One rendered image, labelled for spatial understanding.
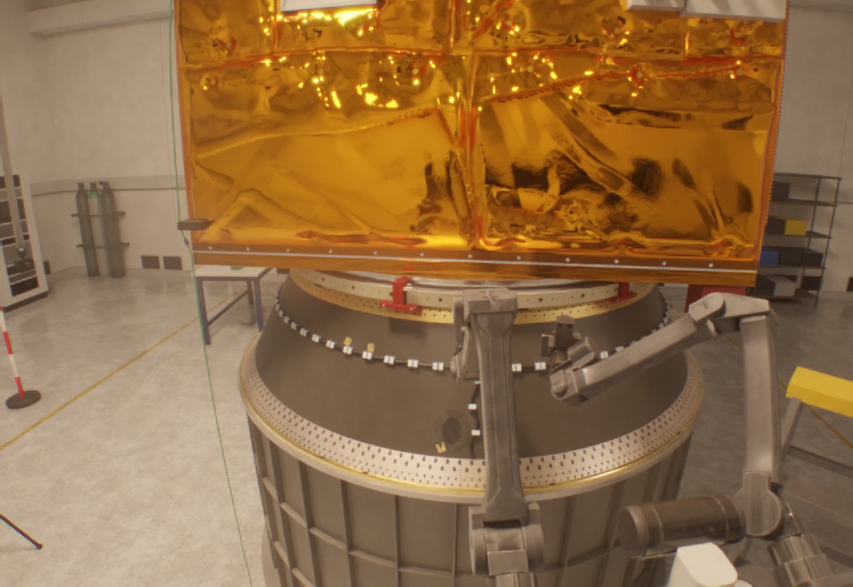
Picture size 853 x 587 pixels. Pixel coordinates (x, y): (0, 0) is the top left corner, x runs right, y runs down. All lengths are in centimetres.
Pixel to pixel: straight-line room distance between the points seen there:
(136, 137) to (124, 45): 150
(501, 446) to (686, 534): 27
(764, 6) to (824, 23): 701
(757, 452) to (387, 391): 106
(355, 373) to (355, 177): 64
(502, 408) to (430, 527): 101
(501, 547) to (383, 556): 114
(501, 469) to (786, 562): 46
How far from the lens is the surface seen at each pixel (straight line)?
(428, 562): 181
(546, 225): 149
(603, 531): 192
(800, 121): 835
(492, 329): 73
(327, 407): 170
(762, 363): 100
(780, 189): 765
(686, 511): 73
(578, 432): 163
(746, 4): 164
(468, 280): 151
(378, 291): 156
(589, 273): 158
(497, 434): 73
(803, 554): 92
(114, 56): 931
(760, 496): 91
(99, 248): 948
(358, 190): 151
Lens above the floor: 217
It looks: 15 degrees down
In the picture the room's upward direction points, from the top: straight up
